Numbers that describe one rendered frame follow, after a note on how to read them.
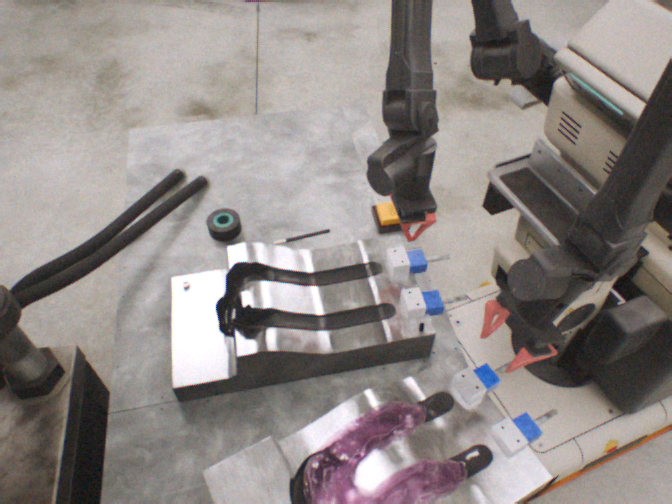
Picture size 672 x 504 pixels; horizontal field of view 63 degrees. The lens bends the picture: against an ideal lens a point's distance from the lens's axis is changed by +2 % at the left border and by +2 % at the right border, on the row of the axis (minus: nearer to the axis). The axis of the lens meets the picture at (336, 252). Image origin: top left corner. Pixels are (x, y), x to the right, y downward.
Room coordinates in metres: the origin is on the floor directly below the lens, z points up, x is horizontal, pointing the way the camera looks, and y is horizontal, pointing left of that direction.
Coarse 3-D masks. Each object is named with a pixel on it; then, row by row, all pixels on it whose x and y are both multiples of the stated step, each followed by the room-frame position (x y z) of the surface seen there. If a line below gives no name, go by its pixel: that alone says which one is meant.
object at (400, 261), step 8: (392, 248) 0.74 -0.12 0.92; (400, 248) 0.74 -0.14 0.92; (392, 256) 0.71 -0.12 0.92; (400, 256) 0.71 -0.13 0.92; (408, 256) 0.72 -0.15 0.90; (416, 256) 0.72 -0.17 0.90; (424, 256) 0.72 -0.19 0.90; (432, 256) 0.73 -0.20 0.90; (440, 256) 0.73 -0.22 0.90; (448, 256) 0.73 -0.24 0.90; (392, 264) 0.69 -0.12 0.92; (400, 264) 0.69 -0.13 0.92; (408, 264) 0.69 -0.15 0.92; (416, 264) 0.70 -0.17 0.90; (424, 264) 0.70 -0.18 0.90; (392, 272) 0.69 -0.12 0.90; (400, 272) 0.69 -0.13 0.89; (408, 272) 0.69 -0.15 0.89; (416, 272) 0.70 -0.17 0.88
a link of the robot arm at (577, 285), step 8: (576, 280) 0.46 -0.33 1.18; (584, 280) 0.46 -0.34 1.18; (592, 280) 0.46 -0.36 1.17; (568, 288) 0.45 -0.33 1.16; (576, 288) 0.45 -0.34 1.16; (584, 288) 0.45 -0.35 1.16; (560, 296) 0.45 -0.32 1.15; (568, 296) 0.45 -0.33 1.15; (576, 296) 0.45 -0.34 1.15; (568, 304) 0.45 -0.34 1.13
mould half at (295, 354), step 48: (384, 240) 0.78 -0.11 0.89; (192, 288) 0.67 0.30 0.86; (288, 288) 0.64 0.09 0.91; (336, 288) 0.66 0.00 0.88; (384, 288) 0.65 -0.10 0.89; (192, 336) 0.56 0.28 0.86; (240, 336) 0.51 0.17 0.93; (288, 336) 0.52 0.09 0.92; (336, 336) 0.54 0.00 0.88; (384, 336) 0.54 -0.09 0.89; (432, 336) 0.54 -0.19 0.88; (192, 384) 0.46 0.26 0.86; (240, 384) 0.47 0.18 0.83
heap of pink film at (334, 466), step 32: (384, 416) 0.37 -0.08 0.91; (416, 416) 0.38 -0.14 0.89; (320, 448) 0.33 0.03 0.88; (352, 448) 0.32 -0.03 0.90; (384, 448) 0.32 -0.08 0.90; (320, 480) 0.28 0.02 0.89; (352, 480) 0.28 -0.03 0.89; (384, 480) 0.27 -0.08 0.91; (416, 480) 0.27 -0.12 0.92; (448, 480) 0.28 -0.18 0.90
